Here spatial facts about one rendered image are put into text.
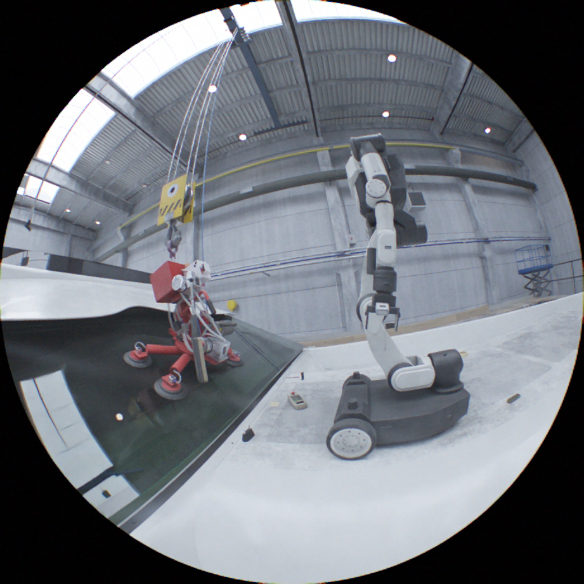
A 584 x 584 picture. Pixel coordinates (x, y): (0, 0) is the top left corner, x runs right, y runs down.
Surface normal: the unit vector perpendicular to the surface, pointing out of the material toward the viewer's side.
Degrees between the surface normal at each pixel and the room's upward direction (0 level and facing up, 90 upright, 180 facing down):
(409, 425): 90
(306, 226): 90
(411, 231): 113
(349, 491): 10
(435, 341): 90
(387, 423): 90
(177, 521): 36
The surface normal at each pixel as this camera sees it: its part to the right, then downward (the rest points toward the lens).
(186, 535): 0.52, -0.81
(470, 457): -0.14, -0.99
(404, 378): -0.34, -0.04
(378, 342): -0.25, 0.38
